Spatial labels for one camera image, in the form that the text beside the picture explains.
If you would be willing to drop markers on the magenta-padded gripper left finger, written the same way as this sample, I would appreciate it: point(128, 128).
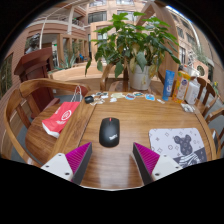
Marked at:
point(77, 156)

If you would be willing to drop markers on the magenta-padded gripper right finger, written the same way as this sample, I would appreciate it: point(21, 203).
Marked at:
point(146, 157)

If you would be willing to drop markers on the black computer mouse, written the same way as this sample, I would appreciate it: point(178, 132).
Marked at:
point(109, 133)

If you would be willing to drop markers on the grey white bear-print mouse pad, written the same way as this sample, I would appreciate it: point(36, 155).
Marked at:
point(170, 141)

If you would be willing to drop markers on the wooden armchair with red bag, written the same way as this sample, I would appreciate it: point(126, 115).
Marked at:
point(38, 143)

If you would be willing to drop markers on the small black key fob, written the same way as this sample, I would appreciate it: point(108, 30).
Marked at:
point(89, 99)

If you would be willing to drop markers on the blue sticker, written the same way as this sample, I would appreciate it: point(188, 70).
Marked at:
point(150, 97)

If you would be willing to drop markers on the clear plastic packet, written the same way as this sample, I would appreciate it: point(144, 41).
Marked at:
point(187, 107)

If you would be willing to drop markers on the blue squeeze tube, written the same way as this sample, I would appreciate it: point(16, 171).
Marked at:
point(168, 85)

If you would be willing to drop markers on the yellow liquid bottle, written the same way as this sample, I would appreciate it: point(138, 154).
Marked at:
point(181, 86)

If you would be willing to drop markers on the white pump bottle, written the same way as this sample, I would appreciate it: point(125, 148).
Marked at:
point(193, 91)

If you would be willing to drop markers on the empty wooden armchair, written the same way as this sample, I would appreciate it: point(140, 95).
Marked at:
point(206, 100)

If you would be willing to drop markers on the wooden chair behind plant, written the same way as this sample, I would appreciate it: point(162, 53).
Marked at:
point(106, 76)

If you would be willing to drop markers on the wooden planter box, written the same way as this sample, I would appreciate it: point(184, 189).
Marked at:
point(73, 71)

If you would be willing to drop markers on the dark red wooden lectern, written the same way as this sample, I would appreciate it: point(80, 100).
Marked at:
point(36, 70)

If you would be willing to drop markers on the green plant in white pot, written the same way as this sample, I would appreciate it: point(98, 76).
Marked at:
point(133, 43)

